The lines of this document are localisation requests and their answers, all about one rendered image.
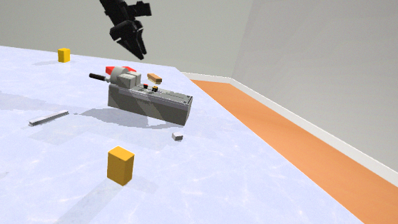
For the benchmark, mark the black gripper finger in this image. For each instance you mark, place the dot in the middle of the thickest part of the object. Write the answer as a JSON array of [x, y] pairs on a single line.
[[130, 43], [140, 42]]

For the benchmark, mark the small white cube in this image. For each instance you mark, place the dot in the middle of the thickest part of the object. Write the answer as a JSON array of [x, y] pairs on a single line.
[[177, 136]]

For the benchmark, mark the red flat block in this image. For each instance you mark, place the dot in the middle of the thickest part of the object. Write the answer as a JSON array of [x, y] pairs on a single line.
[[110, 68]]

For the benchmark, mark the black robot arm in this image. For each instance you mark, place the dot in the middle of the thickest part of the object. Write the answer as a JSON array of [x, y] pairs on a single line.
[[138, 9]]

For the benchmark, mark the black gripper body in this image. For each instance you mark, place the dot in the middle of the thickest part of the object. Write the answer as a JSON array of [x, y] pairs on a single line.
[[123, 26]]

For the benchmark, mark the tan rectangular block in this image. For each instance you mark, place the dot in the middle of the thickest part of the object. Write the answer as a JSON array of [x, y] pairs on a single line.
[[154, 78]]

